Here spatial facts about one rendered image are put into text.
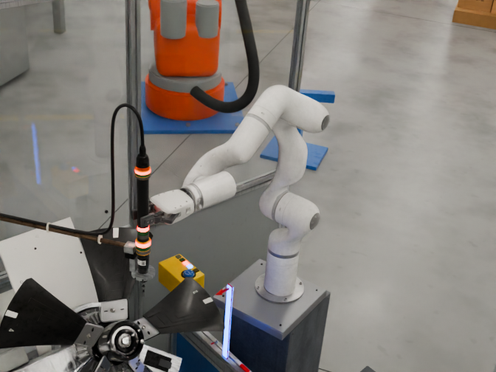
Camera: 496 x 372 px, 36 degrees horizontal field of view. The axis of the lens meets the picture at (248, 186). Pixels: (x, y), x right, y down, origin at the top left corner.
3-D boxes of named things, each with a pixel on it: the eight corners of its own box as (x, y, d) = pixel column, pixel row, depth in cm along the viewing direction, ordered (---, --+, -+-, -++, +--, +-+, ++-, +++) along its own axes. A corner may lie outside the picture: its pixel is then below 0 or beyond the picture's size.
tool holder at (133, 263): (121, 277, 222) (120, 250, 217) (131, 263, 228) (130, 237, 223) (150, 283, 221) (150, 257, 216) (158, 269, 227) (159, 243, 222)
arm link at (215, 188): (183, 180, 227) (201, 185, 220) (217, 167, 234) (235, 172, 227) (187, 207, 230) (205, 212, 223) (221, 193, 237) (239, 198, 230)
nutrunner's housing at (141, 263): (134, 283, 224) (133, 147, 201) (139, 275, 228) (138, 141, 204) (147, 286, 224) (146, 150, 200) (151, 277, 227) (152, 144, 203)
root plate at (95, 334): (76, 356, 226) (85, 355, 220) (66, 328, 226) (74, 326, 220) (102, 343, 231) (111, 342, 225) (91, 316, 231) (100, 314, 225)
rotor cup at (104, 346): (98, 374, 230) (114, 373, 220) (81, 330, 230) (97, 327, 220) (138, 354, 239) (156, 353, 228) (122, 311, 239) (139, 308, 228)
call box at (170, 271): (157, 283, 288) (158, 261, 283) (178, 274, 294) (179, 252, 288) (182, 306, 278) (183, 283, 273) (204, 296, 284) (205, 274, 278)
